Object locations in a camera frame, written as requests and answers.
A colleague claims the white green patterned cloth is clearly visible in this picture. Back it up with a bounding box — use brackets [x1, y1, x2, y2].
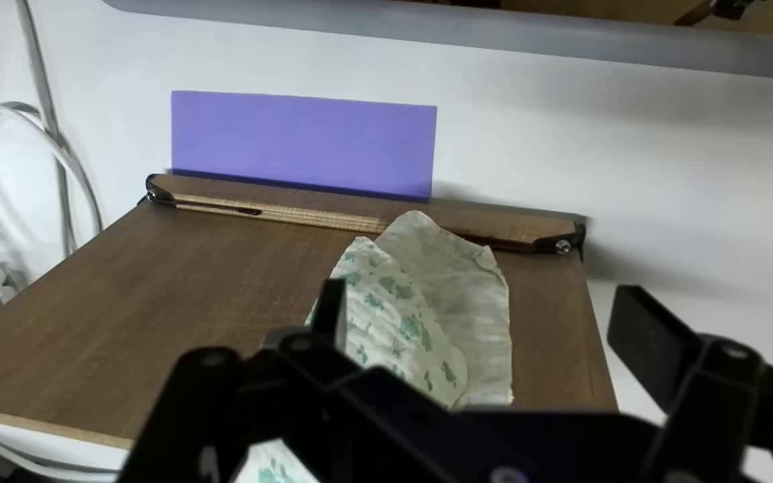
[233, 210, 514, 483]

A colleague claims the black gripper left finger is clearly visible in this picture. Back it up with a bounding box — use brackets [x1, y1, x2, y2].
[116, 276, 381, 483]

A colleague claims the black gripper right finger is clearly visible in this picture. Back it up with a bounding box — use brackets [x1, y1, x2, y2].
[607, 286, 773, 483]

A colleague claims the thick white cable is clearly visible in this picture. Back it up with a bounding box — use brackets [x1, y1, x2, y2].
[12, 0, 81, 257]

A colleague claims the wooden book stand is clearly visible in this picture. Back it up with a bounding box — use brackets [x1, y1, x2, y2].
[0, 172, 623, 452]

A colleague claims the white looped cable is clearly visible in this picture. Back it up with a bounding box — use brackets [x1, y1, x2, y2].
[0, 99, 106, 306]

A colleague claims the purple paper sheet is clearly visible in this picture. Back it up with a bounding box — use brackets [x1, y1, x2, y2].
[169, 90, 439, 205]

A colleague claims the grey desk edge panel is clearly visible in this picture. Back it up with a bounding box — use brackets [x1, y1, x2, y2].
[101, 0, 773, 86]

